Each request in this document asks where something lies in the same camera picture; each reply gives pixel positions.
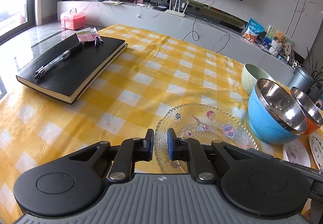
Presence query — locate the clear glass cartoon plate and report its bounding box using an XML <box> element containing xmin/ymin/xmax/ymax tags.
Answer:
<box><xmin>154</xmin><ymin>104</ymin><xmax>258</xmax><ymax>174</ymax></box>

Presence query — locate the small white sticker plate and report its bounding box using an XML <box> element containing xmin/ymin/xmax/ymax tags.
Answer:
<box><xmin>282</xmin><ymin>139</ymin><xmax>311</xmax><ymax>167</ymax></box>

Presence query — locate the white fruity plate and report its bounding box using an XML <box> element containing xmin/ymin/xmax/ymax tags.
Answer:
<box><xmin>309</xmin><ymin>133</ymin><xmax>323</xmax><ymax>172</ymax></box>

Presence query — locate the blue steel bowl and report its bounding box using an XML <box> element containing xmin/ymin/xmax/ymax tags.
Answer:
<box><xmin>248</xmin><ymin>79</ymin><xmax>307</xmax><ymax>145</ymax></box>

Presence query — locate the yellow checkered tablecloth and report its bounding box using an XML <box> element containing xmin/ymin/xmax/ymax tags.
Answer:
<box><xmin>1</xmin><ymin>25</ymin><xmax>249</xmax><ymax>223</ymax></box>

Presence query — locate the orange steel bowl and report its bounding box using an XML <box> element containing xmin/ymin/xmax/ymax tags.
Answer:
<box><xmin>290</xmin><ymin>87</ymin><xmax>323</xmax><ymax>135</ymax></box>

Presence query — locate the black notebook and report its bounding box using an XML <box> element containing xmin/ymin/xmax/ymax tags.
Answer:
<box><xmin>16</xmin><ymin>34</ymin><xmax>128</xmax><ymax>104</ymax></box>

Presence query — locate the green ceramic bowl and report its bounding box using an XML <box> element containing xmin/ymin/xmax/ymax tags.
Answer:
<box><xmin>241</xmin><ymin>63</ymin><xmax>274</xmax><ymax>96</ymax></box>

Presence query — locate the grey trash can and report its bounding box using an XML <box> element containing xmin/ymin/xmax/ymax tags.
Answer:
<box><xmin>287</xmin><ymin>67</ymin><xmax>314</xmax><ymax>93</ymax></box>

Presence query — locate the white tv cabinet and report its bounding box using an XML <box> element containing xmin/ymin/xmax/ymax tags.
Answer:
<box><xmin>58</xmin><ymin>0</ymin><xmax>294</xmax><ymax>85</ymax></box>

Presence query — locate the black pen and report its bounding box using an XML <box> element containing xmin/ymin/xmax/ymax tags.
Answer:
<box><xmin>35</xmin><ymin>42</ymin><xmax>84</xmax><ymax>80</ymax></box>

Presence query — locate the pink patterned pouch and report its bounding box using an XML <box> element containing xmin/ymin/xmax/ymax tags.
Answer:
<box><xmin>76</xmin><ymin>28</ymin><xmax>104</xmax><ymax>47</ymax></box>

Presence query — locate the potted leafy plant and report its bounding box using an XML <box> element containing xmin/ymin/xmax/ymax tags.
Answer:
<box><xmin>306</xmin><ymin>48</ymin><xmax>323</xmax><ymax>94</ymax></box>

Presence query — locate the teddy bear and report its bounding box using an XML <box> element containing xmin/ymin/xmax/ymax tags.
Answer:
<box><xmin>269</xmin><ymin>30</ymin><xmax>285</xmax><ymax>57</ymax></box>

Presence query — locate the blue snack bag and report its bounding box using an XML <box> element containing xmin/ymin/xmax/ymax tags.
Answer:
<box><xmin>242</xmin><ymin>19</ymin><xmax>264</xmax><ymax>43</ymax></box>

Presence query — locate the white wifi router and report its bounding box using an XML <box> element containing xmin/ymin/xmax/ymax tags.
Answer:
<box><xmin>165</xmin><ymin>0</ymin><xmax>189</xmax><ymax>17</ymax></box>

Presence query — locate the pink storage box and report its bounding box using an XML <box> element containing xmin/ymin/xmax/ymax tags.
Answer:
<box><xmin>60</xmin><ymin>8</ymin><xmax>85</xmax><ymax>30</ymax></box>

